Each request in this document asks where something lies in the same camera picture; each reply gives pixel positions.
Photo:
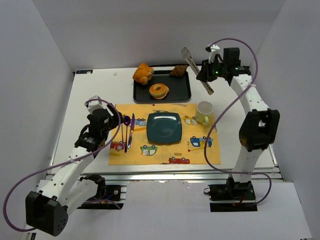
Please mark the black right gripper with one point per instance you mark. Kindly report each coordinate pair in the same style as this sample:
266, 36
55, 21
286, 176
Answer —
204, 72

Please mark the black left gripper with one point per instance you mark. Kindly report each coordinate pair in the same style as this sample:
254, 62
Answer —
114, 116

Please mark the metal serving tongs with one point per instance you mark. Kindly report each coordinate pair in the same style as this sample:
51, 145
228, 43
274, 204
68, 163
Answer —
186, 55

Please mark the orange bread roll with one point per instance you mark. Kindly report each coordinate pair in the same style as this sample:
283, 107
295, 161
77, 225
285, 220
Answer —
143, 74

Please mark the dark brown bread piece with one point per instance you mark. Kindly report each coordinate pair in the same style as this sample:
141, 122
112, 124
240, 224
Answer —
178, 71

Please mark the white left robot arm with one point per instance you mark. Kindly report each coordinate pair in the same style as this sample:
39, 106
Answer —
49, 208

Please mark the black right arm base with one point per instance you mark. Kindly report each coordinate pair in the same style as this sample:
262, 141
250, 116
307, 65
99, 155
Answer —
222, 199

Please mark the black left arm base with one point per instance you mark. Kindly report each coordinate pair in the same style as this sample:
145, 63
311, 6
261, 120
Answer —
108, 196

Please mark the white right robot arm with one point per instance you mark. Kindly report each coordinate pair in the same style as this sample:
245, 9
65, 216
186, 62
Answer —
260, 125

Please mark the purple iridescent spoon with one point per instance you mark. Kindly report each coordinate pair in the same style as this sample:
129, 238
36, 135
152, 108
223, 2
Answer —
127, 122

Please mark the iridescent table knife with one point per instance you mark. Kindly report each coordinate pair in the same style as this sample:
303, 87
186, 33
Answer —
132, 126

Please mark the yellow vehicle print placemat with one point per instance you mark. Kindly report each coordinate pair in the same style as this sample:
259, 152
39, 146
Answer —
196, 142

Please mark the dark teal square plate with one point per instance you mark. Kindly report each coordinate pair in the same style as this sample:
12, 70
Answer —
164, 128

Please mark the pale yellow mug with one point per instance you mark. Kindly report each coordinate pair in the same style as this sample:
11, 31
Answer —
204, 113

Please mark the bagel sandwich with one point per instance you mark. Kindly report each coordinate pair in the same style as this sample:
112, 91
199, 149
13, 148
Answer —
158, 91

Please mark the black baking tray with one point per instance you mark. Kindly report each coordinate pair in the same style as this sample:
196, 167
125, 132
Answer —
179, 89

